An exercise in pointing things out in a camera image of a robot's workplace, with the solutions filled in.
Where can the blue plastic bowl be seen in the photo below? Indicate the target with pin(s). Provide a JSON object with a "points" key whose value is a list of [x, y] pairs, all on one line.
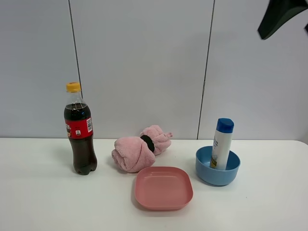
{"points": [[211, 175]]}

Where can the pink rolled towel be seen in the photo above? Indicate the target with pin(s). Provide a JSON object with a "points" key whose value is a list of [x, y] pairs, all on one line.
{"points": [[132, 154]]}

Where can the cola bottle red label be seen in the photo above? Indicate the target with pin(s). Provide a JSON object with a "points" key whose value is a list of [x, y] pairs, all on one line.
{"points": [[79, 129]]}

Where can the pink square plate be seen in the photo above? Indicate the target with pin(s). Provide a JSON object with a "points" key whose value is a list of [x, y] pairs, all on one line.
{"points": [[163, 188]]}

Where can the white lotion bottle blue cap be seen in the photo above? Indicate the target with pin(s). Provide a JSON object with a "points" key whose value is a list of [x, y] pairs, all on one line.
{"points": [[222, 143]]}

